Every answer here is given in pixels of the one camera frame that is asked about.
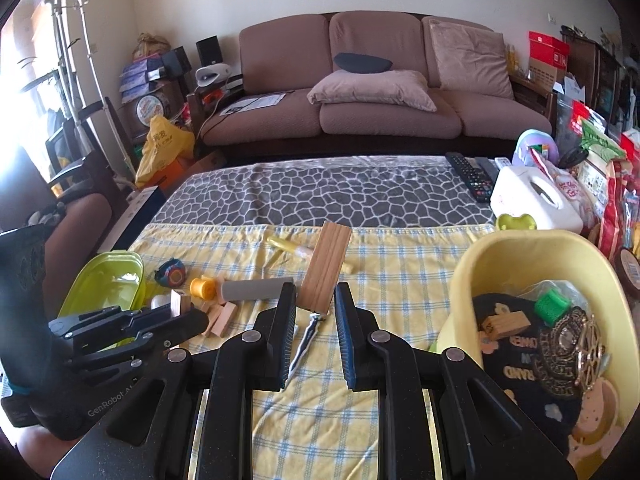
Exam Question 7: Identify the grey patterned cloth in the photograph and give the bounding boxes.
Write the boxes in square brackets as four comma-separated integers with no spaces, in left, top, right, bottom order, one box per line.
[150,156,498,231]

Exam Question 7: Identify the long wooden plank block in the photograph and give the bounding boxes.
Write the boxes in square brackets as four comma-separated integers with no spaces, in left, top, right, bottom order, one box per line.
[298,220,352,316]

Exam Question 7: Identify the green snack bag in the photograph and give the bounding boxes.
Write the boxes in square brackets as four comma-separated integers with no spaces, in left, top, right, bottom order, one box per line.
[580,119,627,161]

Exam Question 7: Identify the white tissue box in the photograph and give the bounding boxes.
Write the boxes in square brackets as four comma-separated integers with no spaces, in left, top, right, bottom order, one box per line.
[490,166,585,235]

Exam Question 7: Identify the white open box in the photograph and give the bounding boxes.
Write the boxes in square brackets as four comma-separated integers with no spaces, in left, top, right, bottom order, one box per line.
[552,72,586,106]

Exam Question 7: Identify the small wooden block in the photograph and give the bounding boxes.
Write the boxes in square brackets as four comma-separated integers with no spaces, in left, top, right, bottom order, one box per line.
[170,289,193,318]

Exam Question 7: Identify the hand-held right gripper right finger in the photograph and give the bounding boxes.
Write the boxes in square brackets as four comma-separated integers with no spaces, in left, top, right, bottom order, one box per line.
[335,282,578,480]

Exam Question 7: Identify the dark wooden chair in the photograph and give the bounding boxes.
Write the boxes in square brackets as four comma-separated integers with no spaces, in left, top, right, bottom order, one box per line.
[45,152,131,211]

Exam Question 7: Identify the printed wooden block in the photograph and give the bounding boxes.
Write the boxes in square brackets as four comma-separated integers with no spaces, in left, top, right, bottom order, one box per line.
[481,311,532,338]

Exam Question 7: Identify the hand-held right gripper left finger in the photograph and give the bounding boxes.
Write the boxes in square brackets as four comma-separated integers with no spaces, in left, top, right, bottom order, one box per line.
[50,282,299,480]

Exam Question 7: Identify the white red snack bag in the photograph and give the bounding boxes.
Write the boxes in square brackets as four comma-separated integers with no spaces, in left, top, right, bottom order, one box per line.
[530,152,601,221]

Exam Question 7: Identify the black speaker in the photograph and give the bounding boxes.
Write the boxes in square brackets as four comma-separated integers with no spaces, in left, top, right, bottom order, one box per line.
[196,36,220,66]

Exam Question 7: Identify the clear red snack bag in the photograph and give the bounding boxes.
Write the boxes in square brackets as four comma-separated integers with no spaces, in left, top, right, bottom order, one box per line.
[555,92,608,161]

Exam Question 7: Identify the grey remote control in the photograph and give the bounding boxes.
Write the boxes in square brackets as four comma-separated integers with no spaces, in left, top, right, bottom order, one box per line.
[475,156,501,183]

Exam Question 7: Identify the cardboard box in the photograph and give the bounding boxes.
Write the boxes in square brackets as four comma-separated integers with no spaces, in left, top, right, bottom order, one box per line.
[527,57,568,93]

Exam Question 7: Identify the yellow tube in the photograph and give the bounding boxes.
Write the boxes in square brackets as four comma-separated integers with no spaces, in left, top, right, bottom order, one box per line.
[266,236,316,262]

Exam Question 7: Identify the stack of blue boxes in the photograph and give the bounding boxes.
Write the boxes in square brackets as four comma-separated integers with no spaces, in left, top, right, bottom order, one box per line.
[119,57,166,103]

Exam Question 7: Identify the black remote control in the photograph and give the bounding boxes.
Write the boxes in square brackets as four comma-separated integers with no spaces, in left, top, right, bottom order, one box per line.
[445,152,493,203]

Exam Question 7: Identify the green thread spool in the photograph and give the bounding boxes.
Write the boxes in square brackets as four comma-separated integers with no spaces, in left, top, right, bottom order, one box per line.
[534,292,571,326]

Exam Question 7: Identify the yellow thread spool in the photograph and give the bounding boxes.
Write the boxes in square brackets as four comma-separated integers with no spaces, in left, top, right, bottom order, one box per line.
[190,276,217,301]

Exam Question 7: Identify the grey foam cylinder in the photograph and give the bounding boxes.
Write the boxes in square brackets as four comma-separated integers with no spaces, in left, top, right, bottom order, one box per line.
[221,276,296,303]

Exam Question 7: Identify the round tin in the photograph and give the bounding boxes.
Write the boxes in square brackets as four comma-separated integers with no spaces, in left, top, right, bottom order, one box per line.
[134,92,168,123]

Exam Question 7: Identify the red box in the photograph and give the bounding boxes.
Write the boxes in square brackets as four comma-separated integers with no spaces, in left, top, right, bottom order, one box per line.
[528,31,571,73]

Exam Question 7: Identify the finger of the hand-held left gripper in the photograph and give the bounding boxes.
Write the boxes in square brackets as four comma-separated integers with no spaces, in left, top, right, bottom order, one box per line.
[65,308,210,361]
[48,305,173,338]

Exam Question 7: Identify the yellow plastic bag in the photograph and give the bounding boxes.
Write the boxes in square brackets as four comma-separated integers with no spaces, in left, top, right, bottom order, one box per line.
[136,115,196,188]

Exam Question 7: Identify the dark blue cushion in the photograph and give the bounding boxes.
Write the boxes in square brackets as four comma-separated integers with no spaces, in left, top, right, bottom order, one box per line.
[333,52,393,75]

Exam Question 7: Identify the gold ornament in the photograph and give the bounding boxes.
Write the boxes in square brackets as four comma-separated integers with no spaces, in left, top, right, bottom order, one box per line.
[540,307,606,396]

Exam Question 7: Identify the white handheld device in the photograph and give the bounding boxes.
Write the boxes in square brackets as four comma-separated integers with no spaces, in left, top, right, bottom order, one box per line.
[195,62,232,87]

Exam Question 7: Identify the beige flat pillow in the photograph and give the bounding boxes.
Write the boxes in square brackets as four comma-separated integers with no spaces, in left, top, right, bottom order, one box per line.
[306,70,438,112]

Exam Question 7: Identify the small green dish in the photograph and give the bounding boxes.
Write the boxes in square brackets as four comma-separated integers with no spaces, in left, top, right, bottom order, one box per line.
[496,213,538,232]

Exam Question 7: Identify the white blue box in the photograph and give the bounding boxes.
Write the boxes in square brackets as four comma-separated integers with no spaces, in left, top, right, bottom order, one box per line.
[97,185,168,253]

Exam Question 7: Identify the colourful round toy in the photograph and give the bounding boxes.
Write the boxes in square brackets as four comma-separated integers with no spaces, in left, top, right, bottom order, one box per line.
[154,257,187,288]

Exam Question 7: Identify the papers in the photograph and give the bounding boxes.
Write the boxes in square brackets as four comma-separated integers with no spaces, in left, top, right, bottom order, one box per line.
[220,91,287,116]

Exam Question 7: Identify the dark wooden cabinet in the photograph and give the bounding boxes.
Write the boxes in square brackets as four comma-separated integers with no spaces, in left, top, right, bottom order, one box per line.
[562,32,623,121]

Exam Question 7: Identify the beige plastic toy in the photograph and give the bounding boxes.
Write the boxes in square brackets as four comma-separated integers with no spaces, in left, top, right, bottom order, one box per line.
[567,377,623,466]

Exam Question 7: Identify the purple container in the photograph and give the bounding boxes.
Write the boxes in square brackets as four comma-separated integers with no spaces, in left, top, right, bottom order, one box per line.
[514,129,560,168]

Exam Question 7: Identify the yellow plastic basin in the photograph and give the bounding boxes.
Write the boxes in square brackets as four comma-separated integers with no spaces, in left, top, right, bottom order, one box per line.
[436,230,632,480]

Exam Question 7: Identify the beige square cushion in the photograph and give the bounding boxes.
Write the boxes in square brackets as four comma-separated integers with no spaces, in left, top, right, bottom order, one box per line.
[429,21,515,101]

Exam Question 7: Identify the brown sofa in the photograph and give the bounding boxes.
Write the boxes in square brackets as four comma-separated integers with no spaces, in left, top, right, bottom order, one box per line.
[199,11,558,153]

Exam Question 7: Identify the black printed cloth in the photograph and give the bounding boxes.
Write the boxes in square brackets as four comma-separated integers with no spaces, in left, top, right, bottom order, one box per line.
[472,292,586,456]

